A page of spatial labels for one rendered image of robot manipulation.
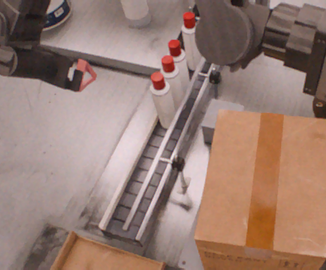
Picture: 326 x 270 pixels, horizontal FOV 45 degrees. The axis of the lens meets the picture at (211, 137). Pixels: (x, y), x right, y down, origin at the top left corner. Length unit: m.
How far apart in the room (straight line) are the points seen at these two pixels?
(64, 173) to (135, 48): 0.48
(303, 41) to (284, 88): 0.80
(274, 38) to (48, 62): 0.48
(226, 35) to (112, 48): 0.93
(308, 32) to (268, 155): 0.37
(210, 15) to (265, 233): 0.40
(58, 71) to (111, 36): 0.62
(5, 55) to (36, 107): 0.62
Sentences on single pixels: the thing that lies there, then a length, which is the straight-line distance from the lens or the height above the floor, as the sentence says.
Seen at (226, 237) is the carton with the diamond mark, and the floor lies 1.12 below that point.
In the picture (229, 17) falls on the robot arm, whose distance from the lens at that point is 0.51.
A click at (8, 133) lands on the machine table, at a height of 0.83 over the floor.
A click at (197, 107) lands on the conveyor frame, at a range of 1.19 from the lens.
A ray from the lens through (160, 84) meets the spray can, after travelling 1.00.
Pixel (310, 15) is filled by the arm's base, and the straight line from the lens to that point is 0.51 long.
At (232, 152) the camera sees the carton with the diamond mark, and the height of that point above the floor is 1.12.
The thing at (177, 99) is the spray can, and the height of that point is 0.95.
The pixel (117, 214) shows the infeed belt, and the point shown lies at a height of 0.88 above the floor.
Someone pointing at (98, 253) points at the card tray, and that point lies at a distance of 1.08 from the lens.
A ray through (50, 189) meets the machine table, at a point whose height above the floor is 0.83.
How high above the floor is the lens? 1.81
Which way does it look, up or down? 57 degrees down
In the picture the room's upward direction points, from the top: 7 degrees counter-clockwise
